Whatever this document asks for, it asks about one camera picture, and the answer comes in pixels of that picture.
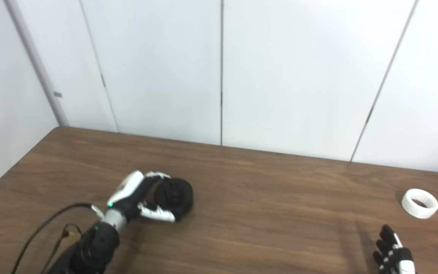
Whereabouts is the white toothed plastic ring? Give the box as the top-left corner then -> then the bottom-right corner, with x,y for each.
401,188 -> 438,219

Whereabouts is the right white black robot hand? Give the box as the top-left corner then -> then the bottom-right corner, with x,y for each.
373,225 -> 417,274

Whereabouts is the left thin arm wire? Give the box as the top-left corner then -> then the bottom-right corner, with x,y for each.
40,224 -> 83,274

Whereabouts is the round black plastic part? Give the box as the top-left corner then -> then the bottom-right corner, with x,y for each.
154,177 -> 194,222

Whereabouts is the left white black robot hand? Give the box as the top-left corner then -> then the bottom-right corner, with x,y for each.
106,170 -> 176,223

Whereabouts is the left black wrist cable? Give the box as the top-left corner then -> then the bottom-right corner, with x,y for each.
11,203 -> 104,274

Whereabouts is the grey wall corner post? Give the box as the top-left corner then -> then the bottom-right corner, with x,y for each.
4,0 -> 70,127

